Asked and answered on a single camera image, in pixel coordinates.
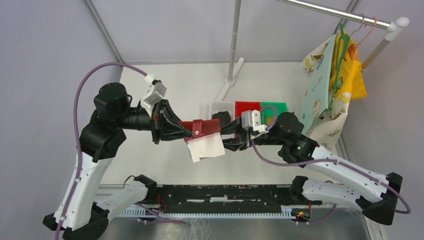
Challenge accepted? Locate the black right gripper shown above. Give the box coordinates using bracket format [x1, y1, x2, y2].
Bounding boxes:
[209, 115, 286, 151]

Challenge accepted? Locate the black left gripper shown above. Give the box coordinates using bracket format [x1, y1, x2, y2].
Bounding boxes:
[116, 97, 196, 144]

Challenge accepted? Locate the red leather card holder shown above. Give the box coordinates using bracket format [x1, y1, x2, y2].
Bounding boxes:
[180, 119, 225, 163]

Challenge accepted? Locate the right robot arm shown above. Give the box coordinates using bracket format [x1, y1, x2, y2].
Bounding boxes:
[221, 110, 403, 226]

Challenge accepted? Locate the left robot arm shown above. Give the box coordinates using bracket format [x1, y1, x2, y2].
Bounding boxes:
[43, 83, 193, 240]

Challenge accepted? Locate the black cards stack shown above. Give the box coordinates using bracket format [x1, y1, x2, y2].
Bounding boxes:
[212, 111, 232, 128]

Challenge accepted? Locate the red plastic bin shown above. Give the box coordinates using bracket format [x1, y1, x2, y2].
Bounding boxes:
[234, 101, 261, 119]

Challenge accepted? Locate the white plastic bin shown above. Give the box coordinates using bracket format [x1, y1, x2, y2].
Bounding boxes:
[206, 101, 236, 121]

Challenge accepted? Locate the green plastic bin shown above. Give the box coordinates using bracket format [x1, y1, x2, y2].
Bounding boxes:
[259, 101, 288, 125]

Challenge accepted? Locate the patterned cream cloth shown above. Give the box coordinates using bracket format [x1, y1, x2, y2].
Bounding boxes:
[300, 34, 347, 151]

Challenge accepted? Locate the small circuit board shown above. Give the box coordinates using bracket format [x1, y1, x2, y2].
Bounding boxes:
[291, 209, 312, 223]

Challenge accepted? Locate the yellow garment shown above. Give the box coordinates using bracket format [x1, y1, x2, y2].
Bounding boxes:
[328, 33, 367, 104]

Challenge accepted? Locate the green hanger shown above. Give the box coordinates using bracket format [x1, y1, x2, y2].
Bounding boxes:
[325, 23, 350, 113]

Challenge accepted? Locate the pink hanger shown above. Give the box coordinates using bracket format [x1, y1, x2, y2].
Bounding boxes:
[353, 16, 378, 60]

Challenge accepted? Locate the metal clothes rack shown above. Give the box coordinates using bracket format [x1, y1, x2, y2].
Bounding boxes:
[215, 0, 411, 102]

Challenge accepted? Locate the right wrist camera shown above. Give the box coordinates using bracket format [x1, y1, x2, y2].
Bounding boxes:
[240, 110, 269, 136]

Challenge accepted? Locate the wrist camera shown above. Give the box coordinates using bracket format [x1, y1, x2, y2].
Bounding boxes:
[140, 73, 167, 117]
[240, 110, 269, 136]

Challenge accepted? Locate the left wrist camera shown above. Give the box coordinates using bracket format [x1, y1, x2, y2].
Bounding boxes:
[140, 73, 167, 117]

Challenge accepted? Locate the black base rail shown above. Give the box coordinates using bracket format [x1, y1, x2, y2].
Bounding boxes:
[141, 184, 322, 214]

